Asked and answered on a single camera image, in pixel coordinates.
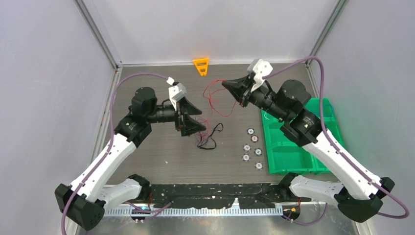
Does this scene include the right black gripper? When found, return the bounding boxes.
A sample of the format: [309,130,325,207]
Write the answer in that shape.
[223,73,289,121]

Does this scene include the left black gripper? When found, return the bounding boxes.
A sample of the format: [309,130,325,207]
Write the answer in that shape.
[146,96,206,135]

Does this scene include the red wire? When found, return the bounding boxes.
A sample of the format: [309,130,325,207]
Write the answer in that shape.
[203,79,237,121]

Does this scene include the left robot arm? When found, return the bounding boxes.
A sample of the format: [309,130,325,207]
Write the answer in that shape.
[55,85,206,231]

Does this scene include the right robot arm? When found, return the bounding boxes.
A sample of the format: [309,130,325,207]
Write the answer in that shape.
[222,75,394,223]

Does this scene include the blue poker chip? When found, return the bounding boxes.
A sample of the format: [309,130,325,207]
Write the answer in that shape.
[254,162,263,170]
[254,148,262,156]
[242,154,251,162]
[243,144,252,152]
[247,128,255,135]

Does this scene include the orange triangular plastic stand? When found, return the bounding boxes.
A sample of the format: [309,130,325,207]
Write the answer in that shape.
[192,58,209,76]

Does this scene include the brown poker chip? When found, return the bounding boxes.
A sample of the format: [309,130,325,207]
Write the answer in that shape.
[251,135,258,143]

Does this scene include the green compartment bin tray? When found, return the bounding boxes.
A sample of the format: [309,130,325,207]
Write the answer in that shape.
[261,97,345,175]

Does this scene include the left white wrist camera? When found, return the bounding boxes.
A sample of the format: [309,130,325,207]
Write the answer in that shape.
[166,77,187,111]

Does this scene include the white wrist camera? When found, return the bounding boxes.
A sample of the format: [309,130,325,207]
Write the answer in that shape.
[166,77,187,111]
[247,58,273,93]

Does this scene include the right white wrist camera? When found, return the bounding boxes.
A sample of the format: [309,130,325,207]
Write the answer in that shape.
[247,58,273,93]

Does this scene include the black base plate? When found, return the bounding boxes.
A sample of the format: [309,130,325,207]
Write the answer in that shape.
[118,183,312,210]

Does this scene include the aluminium rail frame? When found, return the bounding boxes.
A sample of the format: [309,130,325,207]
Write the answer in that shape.
[68,181,364,218]

